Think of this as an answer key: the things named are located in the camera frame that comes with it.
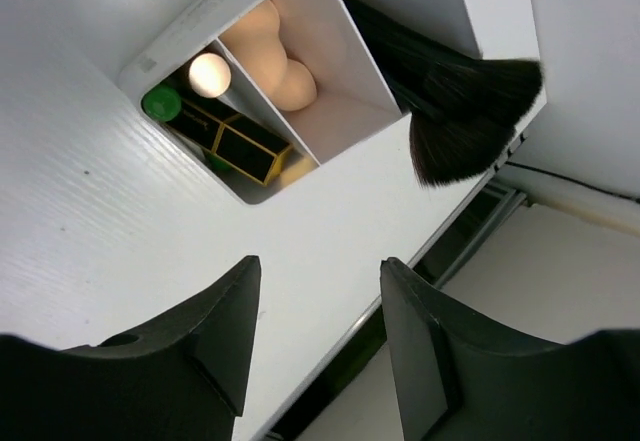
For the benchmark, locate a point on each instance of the black gold lipstick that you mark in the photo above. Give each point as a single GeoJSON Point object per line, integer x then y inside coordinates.
{"type": "Point", "coordinates": [228, 135]}

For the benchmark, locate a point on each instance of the green tube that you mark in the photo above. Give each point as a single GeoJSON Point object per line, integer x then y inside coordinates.
{"type": "Point", "coordinates": [216, 164]}
{"type": "Point", "coordinates": [162, 103]}

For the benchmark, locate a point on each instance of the black powder brush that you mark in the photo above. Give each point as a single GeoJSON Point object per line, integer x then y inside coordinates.
{"type": "Point", "coordinates": [445, 147]}

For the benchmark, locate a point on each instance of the rose gold lipstick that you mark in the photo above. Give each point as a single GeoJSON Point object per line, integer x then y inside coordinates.
{"type": "Point", "coordinates": [210, 76]}

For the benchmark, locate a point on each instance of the beige makeup sponge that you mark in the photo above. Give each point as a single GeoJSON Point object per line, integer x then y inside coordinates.
{"type": "Point", "coordinates": [254, 41]}

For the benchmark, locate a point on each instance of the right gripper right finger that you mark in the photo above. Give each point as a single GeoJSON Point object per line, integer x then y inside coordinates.
{"type": "Point", "coordinates": [460, 375]}

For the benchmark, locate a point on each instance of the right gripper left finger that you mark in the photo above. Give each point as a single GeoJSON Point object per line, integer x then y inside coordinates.
{"type": "Point", "coordinates": [182, 375]}

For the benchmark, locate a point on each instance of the white three-compartment organizer box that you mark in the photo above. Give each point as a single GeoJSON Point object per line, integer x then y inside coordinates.
{"type": "Point", "coordinates": [353, 100]}

